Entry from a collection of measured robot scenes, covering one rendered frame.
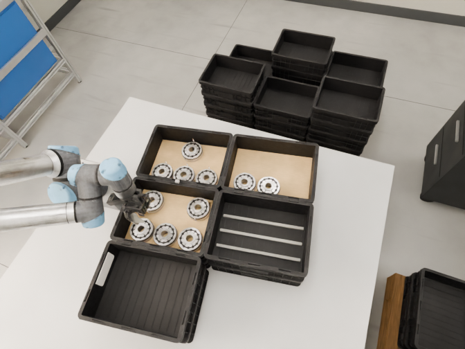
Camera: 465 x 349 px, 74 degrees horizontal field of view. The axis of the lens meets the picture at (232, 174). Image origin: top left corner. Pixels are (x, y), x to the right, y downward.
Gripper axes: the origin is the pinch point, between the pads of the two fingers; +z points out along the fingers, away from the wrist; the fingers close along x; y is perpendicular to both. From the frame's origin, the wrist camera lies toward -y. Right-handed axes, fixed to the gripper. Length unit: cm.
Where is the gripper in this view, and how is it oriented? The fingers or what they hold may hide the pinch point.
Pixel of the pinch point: (138, 216)
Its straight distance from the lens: 134.8
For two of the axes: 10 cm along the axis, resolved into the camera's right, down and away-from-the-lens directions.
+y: 9.7, 1.5, -1.9
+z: 0.7, 5.9, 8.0
